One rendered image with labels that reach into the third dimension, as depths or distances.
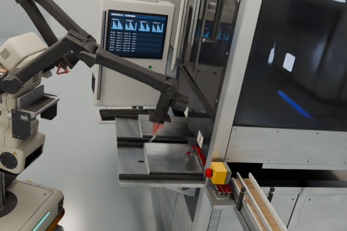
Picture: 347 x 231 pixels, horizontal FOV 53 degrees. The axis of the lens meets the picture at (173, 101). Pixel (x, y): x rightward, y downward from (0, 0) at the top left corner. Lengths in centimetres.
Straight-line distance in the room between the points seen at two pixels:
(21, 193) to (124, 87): 97
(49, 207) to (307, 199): 155
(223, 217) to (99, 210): 123
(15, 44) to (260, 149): 123
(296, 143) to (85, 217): 166
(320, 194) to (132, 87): 137
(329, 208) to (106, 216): 155
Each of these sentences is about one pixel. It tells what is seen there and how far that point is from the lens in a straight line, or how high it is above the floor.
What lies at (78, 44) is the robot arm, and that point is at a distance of 143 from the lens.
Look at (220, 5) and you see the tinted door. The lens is 168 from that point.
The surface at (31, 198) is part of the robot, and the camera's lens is 250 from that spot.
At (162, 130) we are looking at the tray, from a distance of 207.
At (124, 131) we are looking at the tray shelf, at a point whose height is 88.
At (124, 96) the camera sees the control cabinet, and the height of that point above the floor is 88.
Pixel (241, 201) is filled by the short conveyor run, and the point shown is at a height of 94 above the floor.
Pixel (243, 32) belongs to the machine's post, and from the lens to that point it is 140.
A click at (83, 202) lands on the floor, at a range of 287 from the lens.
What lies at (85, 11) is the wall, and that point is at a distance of 694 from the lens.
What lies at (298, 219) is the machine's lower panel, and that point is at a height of 67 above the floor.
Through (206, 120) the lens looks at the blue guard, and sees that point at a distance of 167.
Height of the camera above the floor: 185
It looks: 23 degrees down
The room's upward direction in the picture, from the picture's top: 9 degrees clockwise
